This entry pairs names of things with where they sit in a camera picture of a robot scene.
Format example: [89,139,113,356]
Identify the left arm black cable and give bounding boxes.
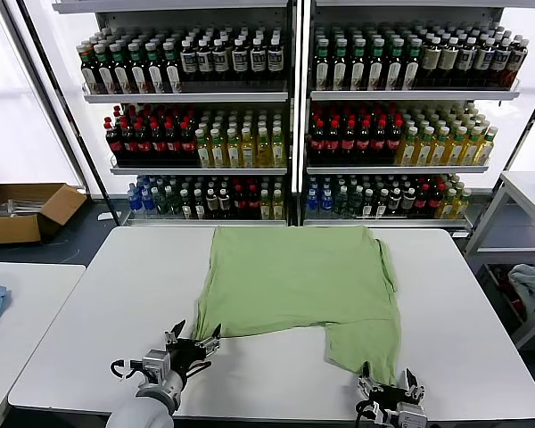
[110,358,146,381]

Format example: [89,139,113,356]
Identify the grey packaged parts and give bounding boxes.
[0,198,44,219]

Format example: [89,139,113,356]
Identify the dark bottle white blue label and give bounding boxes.
[492,38,513,88]
[266,37,284,90]
[211,38,231,90]
[179,38,198,90]
[231,38,250,90]
[507,38,530,88]
[248,37,268,90]
[474,37,496,88]
[457,37,478,88]
[195,38,214,90]

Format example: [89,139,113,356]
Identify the green t-shirt with red print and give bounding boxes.
[194,225,403,387]

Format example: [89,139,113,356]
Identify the pale grey-blue cloth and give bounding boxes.
[507,263,535,316]

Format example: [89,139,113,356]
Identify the small cola bottle red cap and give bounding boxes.
[246,185,260,219]
[416,183,431,218]
[232,185,248,219]
[429,183,444,218]

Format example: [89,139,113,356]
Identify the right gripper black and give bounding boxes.
[358,362,426,414]

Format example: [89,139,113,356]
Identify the black crate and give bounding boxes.
[478,262,528,335]

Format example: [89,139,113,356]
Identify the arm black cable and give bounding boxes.
[110,358,146,381]
[354,398,378,427]

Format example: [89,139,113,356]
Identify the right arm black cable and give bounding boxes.
[354,398,378,427]

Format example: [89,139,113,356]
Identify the yellow drink bottle green label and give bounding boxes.
[194,128,214,169]
[255,127,272,169]
[226,128,243,169]
[429,127,451,166]
[460,127,485,166]
[270,127,287,169]
[396,127,420,166]
[413,127,436,166]
[474,127,498,166]
[444,127,469,166]
[210,128,227,169]
[240,127,257,169]

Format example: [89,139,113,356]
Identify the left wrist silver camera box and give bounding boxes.
[141,350,171,380]

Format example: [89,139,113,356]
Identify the red item in crate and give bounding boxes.
[498,267,526,313]

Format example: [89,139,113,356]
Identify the dark tea bottle green cap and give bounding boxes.
[348,38,367,90]
[366,38,386,90]
[93,43,116,94]
[144,41,166,94]
[384,38,405,90]
[110,42,132,94]
[330,38,350,90]
[163,40,184,94]
[128,40,149,94]
[402,38,423,90]
[312,38,332,90]
[78,42,99,94]

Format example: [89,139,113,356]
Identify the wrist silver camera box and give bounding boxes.
[394,401,429,428]
[141,350,171,380]

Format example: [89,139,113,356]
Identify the white metal shelf unit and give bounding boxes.
[299,0,523,233]
[51,0,300,229]

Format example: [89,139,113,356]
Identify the brown cardboard box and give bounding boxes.
[0,182,89,245]

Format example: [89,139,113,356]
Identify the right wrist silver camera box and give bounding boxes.
[394,401,429,428]

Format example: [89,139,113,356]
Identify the black window frame post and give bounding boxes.
[2,0,122,226]

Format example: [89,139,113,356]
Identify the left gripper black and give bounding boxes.
[163,318,223,374]

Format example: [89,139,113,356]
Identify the dark bottle beige label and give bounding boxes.
[420,37,442,88]
[439,37,460,88]

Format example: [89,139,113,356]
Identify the grey metal table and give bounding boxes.
[465,170,535,350]

